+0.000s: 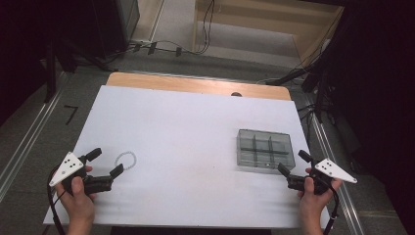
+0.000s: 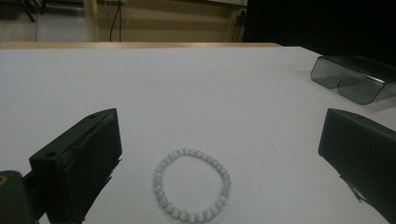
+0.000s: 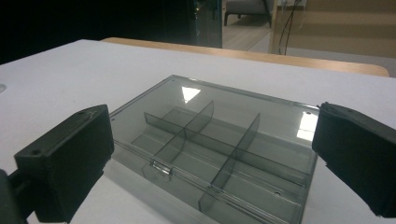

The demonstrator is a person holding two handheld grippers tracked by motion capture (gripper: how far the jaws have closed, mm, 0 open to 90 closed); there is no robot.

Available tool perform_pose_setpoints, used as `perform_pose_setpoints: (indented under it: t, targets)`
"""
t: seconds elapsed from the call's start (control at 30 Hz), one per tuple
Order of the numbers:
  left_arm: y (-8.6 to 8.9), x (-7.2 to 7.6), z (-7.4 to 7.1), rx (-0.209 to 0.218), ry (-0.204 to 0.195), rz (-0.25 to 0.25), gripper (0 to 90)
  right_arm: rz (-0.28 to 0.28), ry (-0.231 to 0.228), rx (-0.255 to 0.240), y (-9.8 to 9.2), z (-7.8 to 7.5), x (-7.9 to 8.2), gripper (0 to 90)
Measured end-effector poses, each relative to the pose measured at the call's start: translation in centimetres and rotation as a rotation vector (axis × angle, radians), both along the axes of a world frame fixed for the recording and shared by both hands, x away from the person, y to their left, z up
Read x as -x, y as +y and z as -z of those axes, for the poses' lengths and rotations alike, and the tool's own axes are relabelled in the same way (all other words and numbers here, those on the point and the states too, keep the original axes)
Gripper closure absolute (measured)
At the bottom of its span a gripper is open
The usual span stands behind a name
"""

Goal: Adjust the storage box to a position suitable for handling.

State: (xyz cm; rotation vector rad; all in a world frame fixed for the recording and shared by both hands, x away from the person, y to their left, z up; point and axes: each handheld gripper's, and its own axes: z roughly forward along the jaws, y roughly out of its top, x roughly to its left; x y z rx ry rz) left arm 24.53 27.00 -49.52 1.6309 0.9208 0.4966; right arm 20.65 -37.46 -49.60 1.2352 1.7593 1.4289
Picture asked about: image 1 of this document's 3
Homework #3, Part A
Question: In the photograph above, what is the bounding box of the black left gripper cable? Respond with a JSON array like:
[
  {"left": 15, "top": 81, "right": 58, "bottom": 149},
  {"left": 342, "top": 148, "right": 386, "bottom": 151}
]
[{"left": 46, "top": 165, "right": 67, "bottom": 235}]

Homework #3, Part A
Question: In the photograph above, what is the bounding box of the hanging black cable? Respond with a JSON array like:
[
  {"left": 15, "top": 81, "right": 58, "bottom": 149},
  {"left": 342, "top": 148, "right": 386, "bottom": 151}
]
[{"left": 195, "top": 0, "right": 217, "bottom": 56}]

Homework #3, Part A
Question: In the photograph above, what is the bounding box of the black stand leg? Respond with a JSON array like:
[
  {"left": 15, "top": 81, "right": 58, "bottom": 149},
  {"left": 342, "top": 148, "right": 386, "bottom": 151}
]
[{"left": 43, "top": 38, "right": 59, "bottom": 104}]

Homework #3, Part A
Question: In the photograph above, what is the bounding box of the person's left hand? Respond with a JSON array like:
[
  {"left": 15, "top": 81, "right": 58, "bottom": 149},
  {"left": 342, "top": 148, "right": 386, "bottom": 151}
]
[{"left": 54, "top": 165, "right": 96, "bottom": 226}]

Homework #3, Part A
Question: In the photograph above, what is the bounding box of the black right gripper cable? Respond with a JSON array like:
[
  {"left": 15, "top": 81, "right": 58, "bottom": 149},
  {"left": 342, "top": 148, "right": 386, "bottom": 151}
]
[{"left": 321, "top": 182, "right": 341, "bottom": 235}]

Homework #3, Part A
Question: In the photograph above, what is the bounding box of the bundle of black floor cables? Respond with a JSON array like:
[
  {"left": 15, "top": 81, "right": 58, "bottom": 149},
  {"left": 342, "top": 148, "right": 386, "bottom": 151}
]
[{"left": 264, "top": 63, "right": 337, "bottom": 131}]

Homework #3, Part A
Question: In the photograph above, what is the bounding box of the white bead bracelet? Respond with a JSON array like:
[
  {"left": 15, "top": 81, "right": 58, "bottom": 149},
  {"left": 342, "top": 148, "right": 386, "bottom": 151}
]
[{"left": 114, "top": 150, "right": 138, "bottom": 171}]

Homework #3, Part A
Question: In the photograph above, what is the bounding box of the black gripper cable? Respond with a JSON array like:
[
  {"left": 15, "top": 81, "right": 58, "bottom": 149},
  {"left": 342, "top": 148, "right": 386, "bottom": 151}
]
[
  {"left": 321, "top": 182, "right": 341, "bottom": 235},
  {"left": 46, "top": 165, "right": 67, "bottom": 235}
]

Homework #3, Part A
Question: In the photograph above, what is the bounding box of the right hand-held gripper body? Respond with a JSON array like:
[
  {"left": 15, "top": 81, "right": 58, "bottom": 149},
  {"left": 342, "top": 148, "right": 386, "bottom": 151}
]
[{"left": 287, "top": 158, "right": 358, "bottom": 196}]

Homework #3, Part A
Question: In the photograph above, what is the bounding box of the clear plastic compartment box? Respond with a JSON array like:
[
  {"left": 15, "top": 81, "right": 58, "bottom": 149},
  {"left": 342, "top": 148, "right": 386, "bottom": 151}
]
[{"left": 236, "top": 128, "right": 297, "bottom": 171}]

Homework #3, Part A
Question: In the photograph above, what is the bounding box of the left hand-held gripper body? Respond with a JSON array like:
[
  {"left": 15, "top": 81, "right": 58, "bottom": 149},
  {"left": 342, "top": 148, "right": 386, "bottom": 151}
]
[{"left": 48, "top": 151, "right": 115, "bottom": 196}]

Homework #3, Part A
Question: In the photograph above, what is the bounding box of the metal floor rail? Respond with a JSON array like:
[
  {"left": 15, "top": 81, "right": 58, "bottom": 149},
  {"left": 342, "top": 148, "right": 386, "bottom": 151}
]
[
  {"left": 307, "top": 94, "right": 365, "bottom": 235},
  {"left": 0, "top": 71, "right": 68, "bottom": 200}
]

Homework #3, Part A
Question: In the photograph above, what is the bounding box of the power strip with plugs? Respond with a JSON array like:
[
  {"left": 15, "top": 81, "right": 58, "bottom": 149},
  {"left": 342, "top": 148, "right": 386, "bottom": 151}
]
[{"left": 129, "top": 39, "right": 184, "bottom": 59}]

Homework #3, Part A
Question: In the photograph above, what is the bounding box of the wooden shelf unit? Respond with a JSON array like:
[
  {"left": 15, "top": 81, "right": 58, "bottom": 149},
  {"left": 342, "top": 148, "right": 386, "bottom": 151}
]
[{"left": 192, "top": 0, "right": 346, "bottom": 68}]

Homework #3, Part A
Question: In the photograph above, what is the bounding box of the black curtain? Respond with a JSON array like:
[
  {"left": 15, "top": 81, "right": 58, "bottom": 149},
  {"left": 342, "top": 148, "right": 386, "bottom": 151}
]
[
  {"left": 321, "top": 0, "right": 415, "bottom": 234},
  {"left": 0, "top": 0, "right": 141, "bottom": 126}
]

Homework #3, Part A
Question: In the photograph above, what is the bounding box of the person's right hand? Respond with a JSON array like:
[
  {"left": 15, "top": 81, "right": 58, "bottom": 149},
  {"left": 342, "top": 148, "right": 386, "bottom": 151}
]
[{"left": 297, "top": 167, "right": 343, "bottom": 223}]

